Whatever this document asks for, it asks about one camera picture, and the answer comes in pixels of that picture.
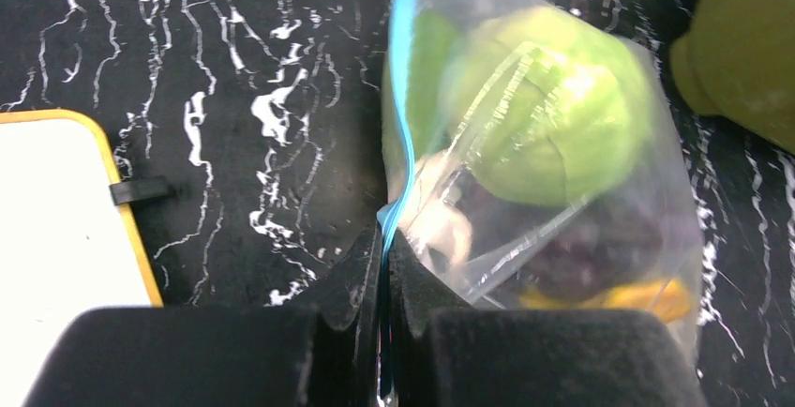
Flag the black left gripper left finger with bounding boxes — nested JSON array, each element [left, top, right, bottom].
[[25, 226, 382, 406]]

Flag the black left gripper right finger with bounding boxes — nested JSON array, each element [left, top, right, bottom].
[[388, 234, 707, 406]]

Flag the purple eggplant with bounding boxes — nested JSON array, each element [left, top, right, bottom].
[[398, 151, 473, 266]]

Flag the dark red grape bunch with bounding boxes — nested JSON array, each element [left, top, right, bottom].
[[428, 171, 669, 309]]

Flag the clear zip bag blue zipper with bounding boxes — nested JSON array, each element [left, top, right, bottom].
[[378, 0, 706, 406]]

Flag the yellow banana bunch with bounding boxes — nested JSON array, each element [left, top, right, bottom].
[[519, 279, 694, 324]]

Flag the green bell pepper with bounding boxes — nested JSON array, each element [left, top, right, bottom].
[[382, 10, 460, 168]]

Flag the white board orange edge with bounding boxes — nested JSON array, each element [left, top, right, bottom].
[[1, 109, 162, 406]]

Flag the olive green plastic bin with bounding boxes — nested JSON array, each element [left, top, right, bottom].
[[670, 0, 794, 152]]

